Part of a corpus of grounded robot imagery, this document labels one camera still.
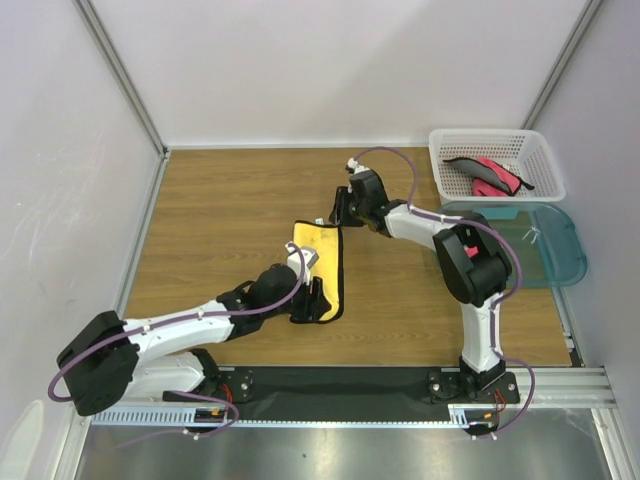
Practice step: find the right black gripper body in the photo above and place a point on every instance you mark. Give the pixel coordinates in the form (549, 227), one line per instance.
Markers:
(347, 208)

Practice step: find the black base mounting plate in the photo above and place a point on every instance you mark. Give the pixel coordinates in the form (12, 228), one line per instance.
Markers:
(354, 394)

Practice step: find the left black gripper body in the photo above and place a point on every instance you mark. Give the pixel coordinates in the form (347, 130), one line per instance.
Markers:
(304, 307)

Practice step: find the aluminium frame rail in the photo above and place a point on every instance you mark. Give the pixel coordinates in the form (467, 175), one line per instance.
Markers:
(541, 387)

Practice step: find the left grey cable duct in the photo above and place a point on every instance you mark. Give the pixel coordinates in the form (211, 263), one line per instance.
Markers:
(191, 416)

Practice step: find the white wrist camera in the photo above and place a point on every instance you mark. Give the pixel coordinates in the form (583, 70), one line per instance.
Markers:
(354, 165)
(301, 260)

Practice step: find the pink and black towel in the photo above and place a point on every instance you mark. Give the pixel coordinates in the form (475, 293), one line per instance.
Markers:
(471, 251)

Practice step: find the teal transparent plastic tray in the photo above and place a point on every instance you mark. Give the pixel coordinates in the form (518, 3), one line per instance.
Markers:
(542, 235)

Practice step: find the white perforated plastic basket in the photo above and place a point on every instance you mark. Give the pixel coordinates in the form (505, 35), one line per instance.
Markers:
(525, 153)

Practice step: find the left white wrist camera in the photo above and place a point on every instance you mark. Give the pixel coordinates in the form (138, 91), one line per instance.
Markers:
(301, 260)

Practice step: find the yellow and black towel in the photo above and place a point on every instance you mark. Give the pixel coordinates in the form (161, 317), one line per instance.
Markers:
(327, 240)

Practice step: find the grey cable duct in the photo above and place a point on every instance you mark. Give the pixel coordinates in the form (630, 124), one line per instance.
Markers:
(191, 416)
(469, 415)

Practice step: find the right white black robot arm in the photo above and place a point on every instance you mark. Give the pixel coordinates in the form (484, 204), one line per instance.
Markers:
(474, 266)

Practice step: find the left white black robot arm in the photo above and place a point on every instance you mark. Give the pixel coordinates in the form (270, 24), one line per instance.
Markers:
(112, 358)

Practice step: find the white object at left edge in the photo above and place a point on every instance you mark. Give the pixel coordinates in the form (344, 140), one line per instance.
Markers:
(20, 446)

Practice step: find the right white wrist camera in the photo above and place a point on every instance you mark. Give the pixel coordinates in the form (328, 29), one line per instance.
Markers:
(354, 165)

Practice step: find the right grey cable duct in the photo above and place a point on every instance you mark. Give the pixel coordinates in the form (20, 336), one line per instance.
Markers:
(469, 415)

